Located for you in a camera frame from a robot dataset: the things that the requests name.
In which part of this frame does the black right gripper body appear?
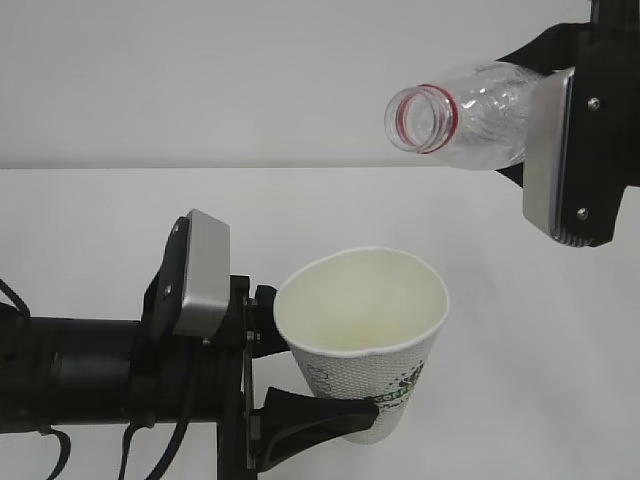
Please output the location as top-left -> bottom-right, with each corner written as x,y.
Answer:
574,0 -> 640,191

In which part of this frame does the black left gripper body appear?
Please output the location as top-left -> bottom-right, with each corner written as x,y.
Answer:
216,275 -> 260,479

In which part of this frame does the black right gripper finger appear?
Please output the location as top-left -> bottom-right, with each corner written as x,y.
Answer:
497,23 -> 591,75
497,164 -> 524,187

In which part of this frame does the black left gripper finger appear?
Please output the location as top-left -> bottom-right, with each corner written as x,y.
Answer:
252,387 -> 379,473
249,285 -> 289,359

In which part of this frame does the clear plastic water bottle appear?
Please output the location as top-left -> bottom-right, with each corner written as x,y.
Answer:
384,61 -> 543,171

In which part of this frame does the white paper coffee cup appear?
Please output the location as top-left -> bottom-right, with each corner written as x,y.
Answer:
273,246 -> 450,445

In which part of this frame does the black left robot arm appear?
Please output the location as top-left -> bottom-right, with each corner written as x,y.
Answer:
1,276 -> 379,479

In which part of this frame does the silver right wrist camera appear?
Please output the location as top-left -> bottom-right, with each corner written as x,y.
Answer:
522,68 -> 575,246

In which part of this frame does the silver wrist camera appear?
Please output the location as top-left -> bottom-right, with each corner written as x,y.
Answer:
174,209 -> 230,338
522,68 -> 575,246

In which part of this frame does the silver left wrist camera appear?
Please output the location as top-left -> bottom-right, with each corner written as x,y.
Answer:
174,209 -> 230,338

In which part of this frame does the black left camera cable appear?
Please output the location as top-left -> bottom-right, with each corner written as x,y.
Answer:
117,349 -> 201,480

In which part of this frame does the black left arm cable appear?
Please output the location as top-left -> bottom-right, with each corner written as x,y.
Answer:
34,422 -> 74,480

